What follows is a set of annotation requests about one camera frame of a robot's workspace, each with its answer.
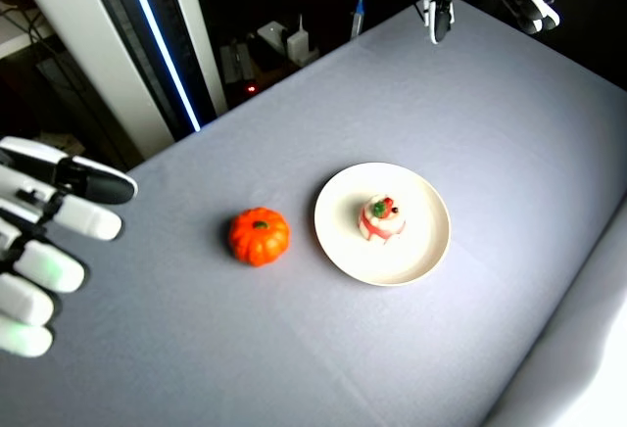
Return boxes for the orange toy pumpkin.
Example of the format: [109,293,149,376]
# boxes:
[227,207,291,267]

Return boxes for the small toy cupcake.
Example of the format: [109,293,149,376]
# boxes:
[359,194,408,245]

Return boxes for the cream round plate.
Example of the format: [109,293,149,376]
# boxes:
[313,162,452,288]

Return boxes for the white shelf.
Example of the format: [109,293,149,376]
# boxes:
[0,3,55,61]

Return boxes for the white power adapter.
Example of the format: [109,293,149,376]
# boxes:
[286,14,319,69]

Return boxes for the white column with blue light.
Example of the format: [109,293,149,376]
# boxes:
[4,0,229,159]

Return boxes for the white plug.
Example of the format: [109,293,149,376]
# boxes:
[257,21,288,56]

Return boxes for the grey table cloth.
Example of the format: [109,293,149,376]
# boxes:
[0,0,627,427]

